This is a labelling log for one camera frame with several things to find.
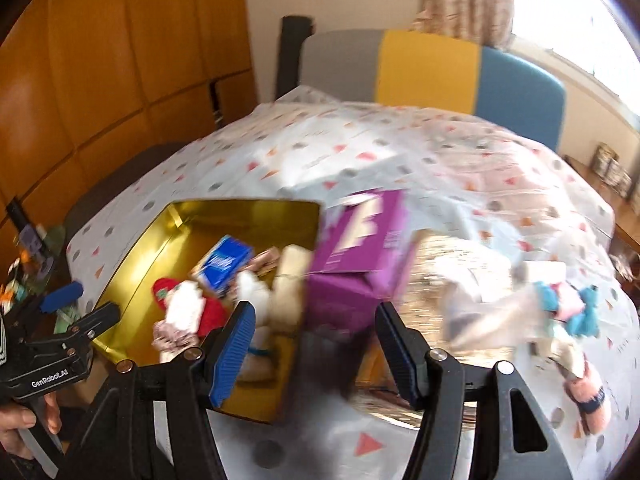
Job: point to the blue pocket tissue pack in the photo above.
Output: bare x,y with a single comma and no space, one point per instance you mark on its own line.
225,260

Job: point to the patterned plastic tablecloth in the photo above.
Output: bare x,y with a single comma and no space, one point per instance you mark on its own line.
350,160

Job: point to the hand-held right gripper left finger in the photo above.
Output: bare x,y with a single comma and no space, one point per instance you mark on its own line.
232,355

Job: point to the beige bandage roll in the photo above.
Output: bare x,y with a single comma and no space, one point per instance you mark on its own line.
290,270

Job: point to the grey yellow blue headboard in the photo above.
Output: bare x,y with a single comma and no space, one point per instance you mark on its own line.
425,70

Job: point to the red plush sock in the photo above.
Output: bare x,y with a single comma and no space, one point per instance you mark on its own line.
212,312

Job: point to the row of small packets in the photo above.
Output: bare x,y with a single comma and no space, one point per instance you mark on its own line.
612,170

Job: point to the white foam sponge block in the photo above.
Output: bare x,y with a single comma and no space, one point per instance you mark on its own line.
545,271

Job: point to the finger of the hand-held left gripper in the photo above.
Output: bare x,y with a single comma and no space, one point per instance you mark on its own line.
62,296
95,320

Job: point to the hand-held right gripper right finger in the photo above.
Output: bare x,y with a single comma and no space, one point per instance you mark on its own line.
400,355

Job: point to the pink brown scrunchie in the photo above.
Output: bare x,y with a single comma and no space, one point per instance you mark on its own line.
172,340

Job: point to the blue plush toy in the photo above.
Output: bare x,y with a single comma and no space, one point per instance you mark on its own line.
585,315

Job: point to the wooden desk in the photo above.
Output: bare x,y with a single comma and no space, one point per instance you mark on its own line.
625,220

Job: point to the purple tissue box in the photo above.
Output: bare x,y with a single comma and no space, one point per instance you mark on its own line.
350,270

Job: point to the gold tin box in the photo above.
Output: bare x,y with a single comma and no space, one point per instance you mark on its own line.
150,240

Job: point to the barred window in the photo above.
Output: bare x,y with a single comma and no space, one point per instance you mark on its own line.
575,10

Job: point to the purple figure ornament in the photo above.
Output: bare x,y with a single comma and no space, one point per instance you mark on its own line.
37,252

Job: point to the beige patterned curtain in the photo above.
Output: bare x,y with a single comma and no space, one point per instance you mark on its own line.
465,0

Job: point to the green white packets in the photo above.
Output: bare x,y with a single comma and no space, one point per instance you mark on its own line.
67,317

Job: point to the person's left hand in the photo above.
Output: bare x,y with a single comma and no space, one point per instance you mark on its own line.
12,425

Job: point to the wooden wardrobe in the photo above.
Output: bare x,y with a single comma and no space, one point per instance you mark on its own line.
100,60

